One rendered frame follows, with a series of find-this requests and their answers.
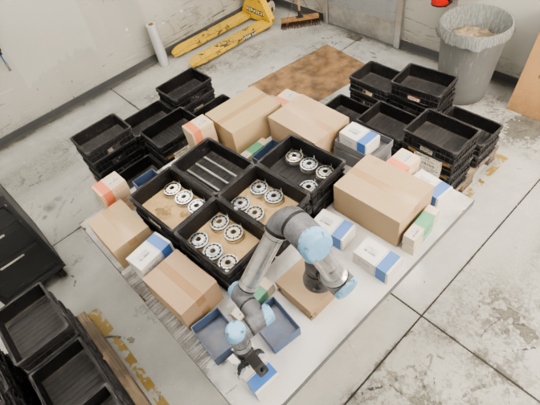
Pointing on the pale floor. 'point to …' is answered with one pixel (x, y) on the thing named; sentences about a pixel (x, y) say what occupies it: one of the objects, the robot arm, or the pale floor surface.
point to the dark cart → (22, 251)
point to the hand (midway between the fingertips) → (254, 368)
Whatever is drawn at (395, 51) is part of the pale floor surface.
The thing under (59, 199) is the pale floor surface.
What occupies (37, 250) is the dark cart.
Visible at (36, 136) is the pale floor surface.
